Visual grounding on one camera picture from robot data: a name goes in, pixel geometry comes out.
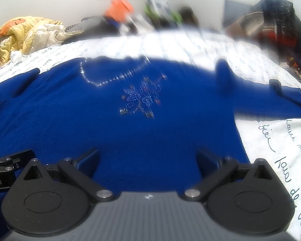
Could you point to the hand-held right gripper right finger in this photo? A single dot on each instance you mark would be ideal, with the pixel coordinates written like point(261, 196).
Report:
point(202, 157)

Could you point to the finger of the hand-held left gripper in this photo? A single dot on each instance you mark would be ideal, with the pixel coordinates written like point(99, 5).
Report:
point(17, 158)

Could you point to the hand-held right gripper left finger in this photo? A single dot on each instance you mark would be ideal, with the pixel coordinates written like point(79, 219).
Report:
point(94, 155)

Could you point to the blue knitted sweater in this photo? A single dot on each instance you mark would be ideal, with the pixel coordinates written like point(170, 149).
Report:
point(140, 130)

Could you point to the pile of dark clothes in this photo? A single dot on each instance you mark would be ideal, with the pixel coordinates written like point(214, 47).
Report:
point(278, 17)

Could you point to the white script-printed blanket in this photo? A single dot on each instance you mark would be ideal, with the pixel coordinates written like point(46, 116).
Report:
point(190, 45)

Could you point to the yellow cartoon quilt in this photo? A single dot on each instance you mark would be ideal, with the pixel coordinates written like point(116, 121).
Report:
point(20, 37)

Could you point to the black garment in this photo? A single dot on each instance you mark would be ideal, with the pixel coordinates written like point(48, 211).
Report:
point(102, 29)

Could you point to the cream padded cloth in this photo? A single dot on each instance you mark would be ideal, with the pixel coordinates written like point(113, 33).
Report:
point(55, 34)

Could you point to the grey garment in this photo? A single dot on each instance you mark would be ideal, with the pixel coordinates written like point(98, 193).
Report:
point(90, 22)

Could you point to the green plastic basket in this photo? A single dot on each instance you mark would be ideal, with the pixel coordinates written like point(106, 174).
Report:
point(176, 17)

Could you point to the dark green cloth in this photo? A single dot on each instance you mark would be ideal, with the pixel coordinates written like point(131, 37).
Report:
point(188, 15)

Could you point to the grey framed board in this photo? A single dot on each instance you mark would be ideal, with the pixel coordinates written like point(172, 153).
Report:
point(233, 12)

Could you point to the orange plastic bag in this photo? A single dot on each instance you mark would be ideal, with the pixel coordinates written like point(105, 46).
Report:
point(119, 8)

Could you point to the blue and white patterned bag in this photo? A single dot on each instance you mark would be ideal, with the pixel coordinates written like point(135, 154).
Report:
point(159, 3)

